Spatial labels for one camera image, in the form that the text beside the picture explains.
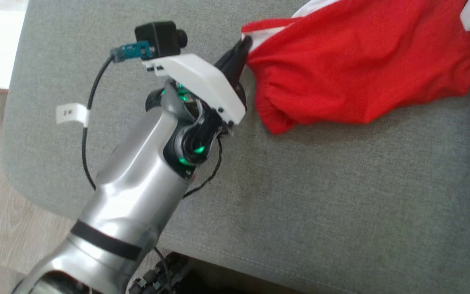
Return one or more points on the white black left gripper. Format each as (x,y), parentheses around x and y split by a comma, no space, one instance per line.
(202,81)

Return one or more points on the red white sports shorts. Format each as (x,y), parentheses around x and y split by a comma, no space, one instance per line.
(361,61)

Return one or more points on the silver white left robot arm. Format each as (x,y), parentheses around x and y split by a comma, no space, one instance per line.
(137,192)

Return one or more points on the dark robot base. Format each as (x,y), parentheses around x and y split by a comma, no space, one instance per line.
(157,277)

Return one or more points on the large grey sofa cushion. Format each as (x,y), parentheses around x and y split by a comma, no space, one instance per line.
(341,204)

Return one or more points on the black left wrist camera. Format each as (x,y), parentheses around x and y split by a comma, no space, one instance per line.
(159,38)

